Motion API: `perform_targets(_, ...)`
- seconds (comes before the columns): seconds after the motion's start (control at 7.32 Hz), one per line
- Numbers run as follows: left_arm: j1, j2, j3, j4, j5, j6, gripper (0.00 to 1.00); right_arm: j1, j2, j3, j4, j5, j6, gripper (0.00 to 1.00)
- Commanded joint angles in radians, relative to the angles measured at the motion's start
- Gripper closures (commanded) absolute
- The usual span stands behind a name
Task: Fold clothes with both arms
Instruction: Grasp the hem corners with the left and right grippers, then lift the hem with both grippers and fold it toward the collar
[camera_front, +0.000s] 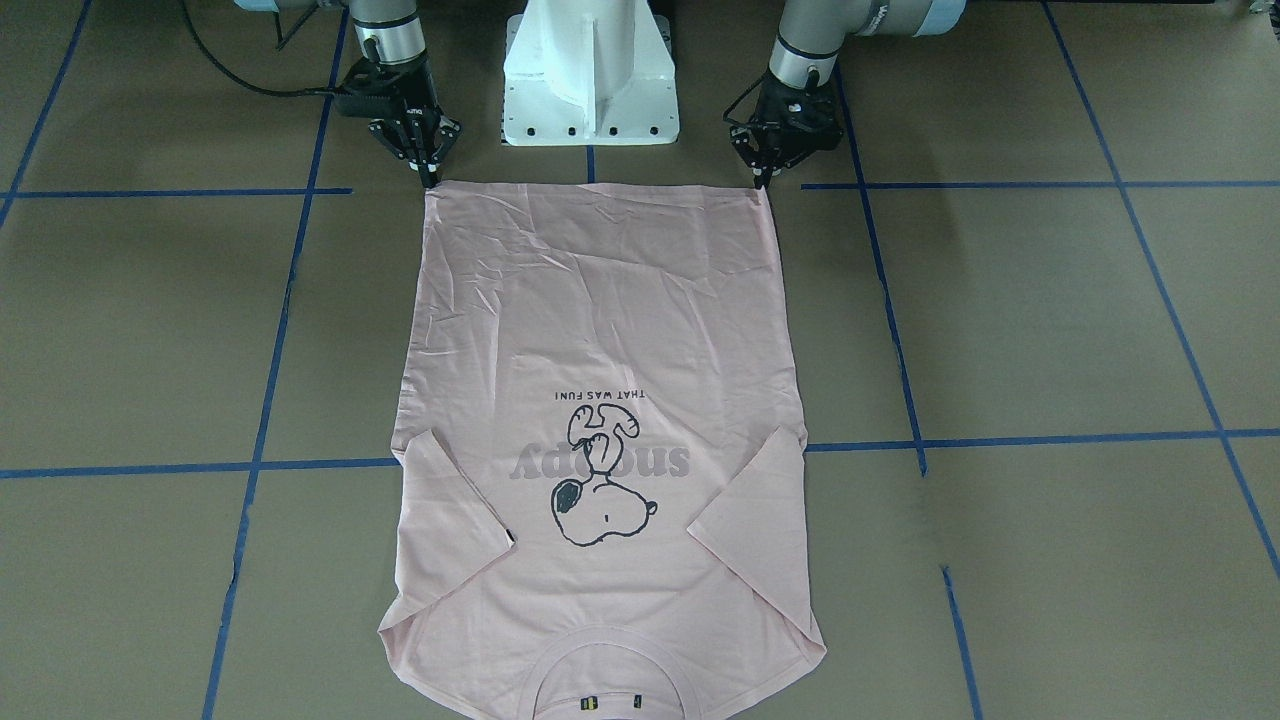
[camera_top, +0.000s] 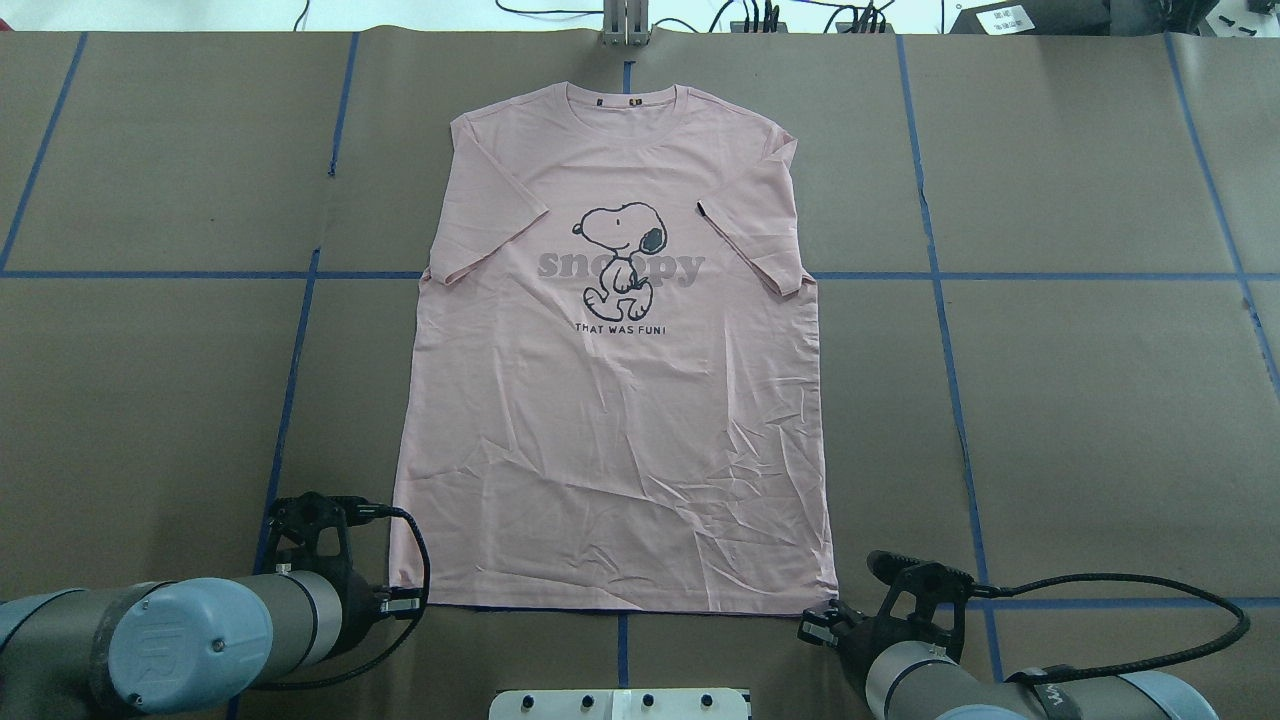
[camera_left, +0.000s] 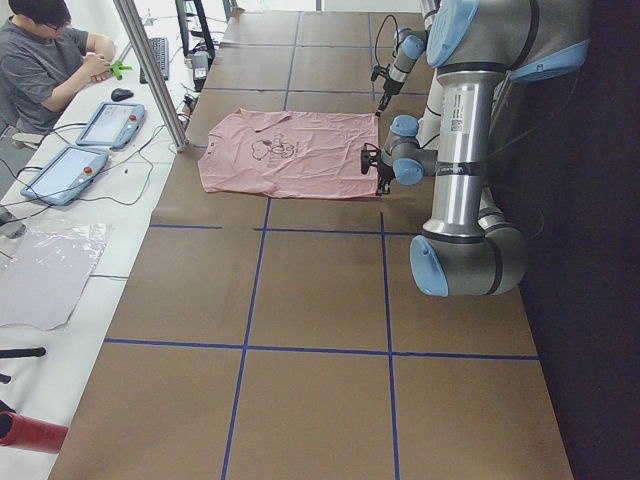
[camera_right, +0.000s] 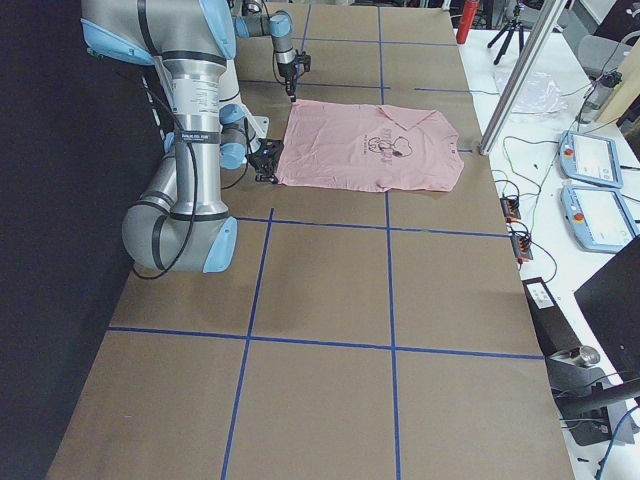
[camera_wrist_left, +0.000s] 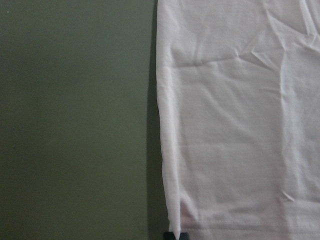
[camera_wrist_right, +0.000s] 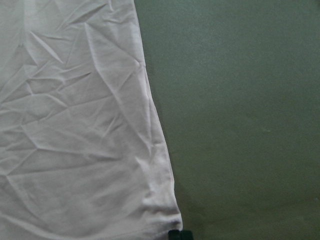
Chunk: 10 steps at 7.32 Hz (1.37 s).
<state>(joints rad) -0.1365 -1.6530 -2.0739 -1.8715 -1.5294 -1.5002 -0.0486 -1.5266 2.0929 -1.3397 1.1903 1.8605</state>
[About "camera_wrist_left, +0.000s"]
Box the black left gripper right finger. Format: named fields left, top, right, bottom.
left=179, top=232, right=190, bottom=240

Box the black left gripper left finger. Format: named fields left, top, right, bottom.
left=163, top=231, right=175, bottom=240

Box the pink Snoopy t-shirt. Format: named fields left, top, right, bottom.
left=156, top=0, right=320, bottom=240

